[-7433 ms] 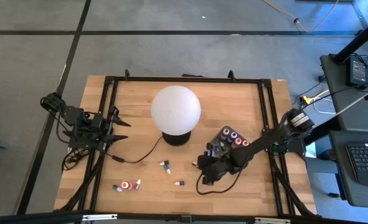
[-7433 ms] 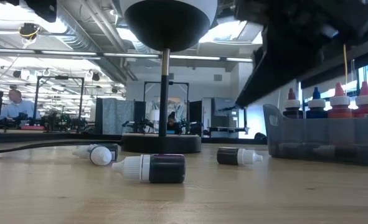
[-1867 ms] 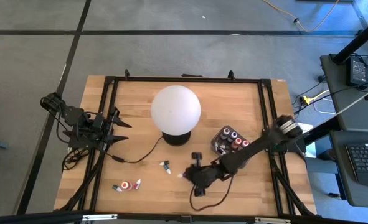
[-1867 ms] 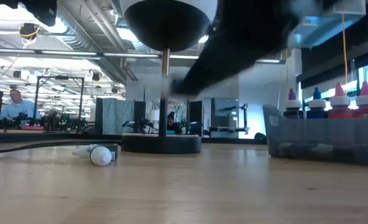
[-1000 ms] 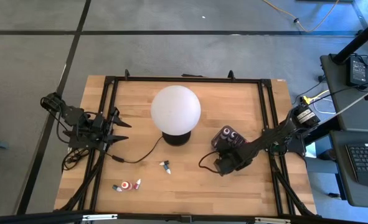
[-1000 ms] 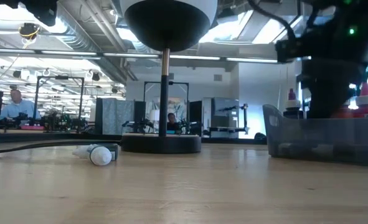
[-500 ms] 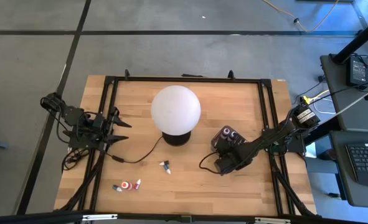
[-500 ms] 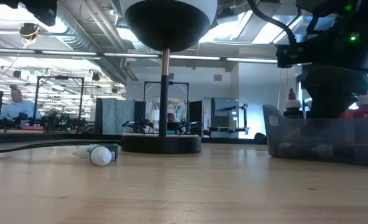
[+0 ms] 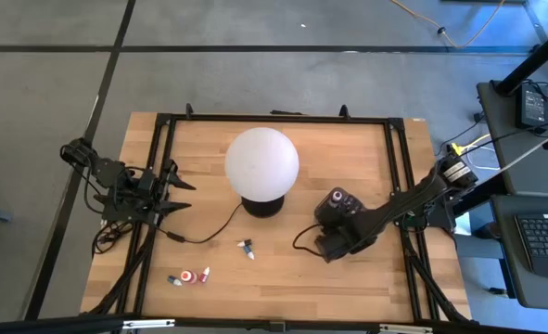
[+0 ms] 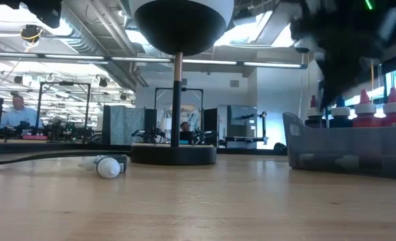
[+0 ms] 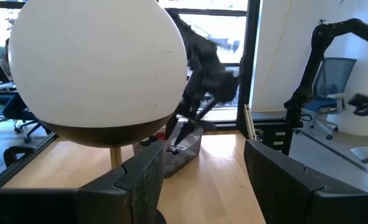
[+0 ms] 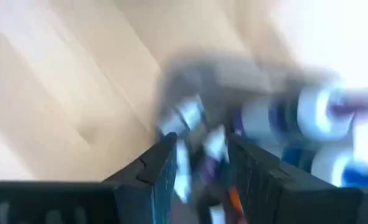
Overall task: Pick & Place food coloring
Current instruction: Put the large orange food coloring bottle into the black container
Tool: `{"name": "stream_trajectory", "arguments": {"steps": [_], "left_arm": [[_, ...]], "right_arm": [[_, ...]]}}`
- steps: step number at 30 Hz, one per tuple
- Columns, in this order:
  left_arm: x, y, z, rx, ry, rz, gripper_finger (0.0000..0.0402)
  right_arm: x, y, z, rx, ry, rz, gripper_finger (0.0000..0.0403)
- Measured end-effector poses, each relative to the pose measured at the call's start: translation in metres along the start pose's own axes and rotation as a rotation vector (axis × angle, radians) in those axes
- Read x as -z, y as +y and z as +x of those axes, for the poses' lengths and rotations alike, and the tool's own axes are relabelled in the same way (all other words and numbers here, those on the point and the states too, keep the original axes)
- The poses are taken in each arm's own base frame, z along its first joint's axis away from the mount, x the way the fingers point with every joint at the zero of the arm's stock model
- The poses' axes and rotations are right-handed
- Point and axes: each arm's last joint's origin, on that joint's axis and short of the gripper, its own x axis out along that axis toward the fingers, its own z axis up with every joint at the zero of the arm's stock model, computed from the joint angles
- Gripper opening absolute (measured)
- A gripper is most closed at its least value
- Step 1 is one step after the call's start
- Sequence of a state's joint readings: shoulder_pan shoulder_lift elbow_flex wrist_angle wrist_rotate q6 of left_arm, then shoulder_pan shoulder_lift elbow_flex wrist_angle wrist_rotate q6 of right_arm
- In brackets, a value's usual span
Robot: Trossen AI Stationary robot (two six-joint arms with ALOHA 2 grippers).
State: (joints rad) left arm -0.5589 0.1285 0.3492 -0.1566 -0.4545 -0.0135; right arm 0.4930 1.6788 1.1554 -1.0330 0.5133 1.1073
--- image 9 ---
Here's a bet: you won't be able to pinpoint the black power adapter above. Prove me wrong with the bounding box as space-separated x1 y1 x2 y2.
515 82 548 135

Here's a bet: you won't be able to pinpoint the white cable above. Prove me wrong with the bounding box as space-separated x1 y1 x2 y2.
495 123 548 173

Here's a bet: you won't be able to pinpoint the black stand post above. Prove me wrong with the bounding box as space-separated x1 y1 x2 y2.
493 20 548 97

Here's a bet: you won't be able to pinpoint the yellow power plug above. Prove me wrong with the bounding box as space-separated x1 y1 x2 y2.
449 133 492 157

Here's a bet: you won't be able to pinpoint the black lamp power cable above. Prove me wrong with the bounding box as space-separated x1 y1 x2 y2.
155 201 245 245

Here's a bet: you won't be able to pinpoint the black rail with silver brackets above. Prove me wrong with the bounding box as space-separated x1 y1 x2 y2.
0 313 548 334

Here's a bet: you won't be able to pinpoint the yellow floor extension cord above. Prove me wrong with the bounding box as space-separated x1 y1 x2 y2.
389 0 507 50

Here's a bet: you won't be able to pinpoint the white globe table lamp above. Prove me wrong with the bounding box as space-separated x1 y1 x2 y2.
223 127 300 219

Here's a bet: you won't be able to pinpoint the black keyboard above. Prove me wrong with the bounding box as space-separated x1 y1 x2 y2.
513 212 548 283

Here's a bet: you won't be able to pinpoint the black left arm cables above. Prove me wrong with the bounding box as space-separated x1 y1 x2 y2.
91 218 136 255

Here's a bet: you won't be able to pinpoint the black metal table frame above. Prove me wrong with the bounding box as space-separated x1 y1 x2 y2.
81 102 473 326

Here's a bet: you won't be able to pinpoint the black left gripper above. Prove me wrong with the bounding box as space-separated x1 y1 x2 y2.
136 160 197 225

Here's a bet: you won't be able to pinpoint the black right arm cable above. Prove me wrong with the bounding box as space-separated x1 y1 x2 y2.
292 224 326 258

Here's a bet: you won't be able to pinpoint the grey side desk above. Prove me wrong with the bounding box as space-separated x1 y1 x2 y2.
476 81 548 199
490 193 548 311

